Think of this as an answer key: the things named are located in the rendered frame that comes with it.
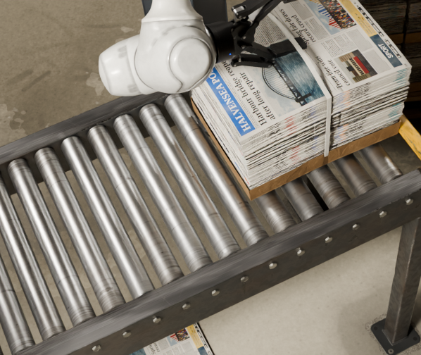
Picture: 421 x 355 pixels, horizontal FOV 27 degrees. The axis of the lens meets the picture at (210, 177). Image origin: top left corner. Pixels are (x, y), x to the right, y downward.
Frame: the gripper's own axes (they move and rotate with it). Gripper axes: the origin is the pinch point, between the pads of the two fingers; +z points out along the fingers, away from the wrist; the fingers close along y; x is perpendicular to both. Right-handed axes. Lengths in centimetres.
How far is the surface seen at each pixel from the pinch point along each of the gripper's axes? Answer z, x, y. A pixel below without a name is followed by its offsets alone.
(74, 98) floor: -18, -101, 118
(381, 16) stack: 58, -42, 55
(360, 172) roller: 8.5, 18.4, 31.4
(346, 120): 5.4, 13.7, 18.4
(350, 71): 6.5, 9.9, 8.2
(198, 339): -18, 3, 115
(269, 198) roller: -11.3, 15.3, 34.3
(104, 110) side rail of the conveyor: -33, -24, 38
